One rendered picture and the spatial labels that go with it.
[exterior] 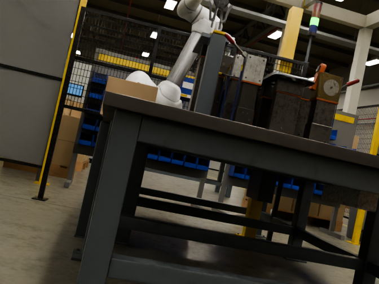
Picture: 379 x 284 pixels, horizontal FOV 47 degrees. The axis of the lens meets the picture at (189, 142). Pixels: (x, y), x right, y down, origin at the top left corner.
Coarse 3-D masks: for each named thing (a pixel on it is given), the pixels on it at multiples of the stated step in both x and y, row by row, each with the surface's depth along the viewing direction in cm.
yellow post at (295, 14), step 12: (288, 12) 373; (300, 12) 364; (288, 24) 365; (300, 24) 364; (288, 36) 363; (288, 48) 363; (288, 72) 363; (252, 204) 358; (252, 216) 358; (252, 228) 358
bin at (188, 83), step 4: (184, 80) 329; (188, 80) 330; (192, 80) 330; (184, 84) 329; (188, 84) 330; (192, 84) 330; (180, 88) 329; (184, 88) 329; (188, 88) 330; (184, 92) 329; (188, 92) 330
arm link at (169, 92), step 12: (204, 12) 276; (204, 24) 277; (216, 24) 279; (192, 36) 279; (192, 48) 277; (180, 60) 276; (192, 60) 278; (180, 72) 275; (168, 84) 271; (180, 84) 277; (168, 96) 270; (180, 108) 276
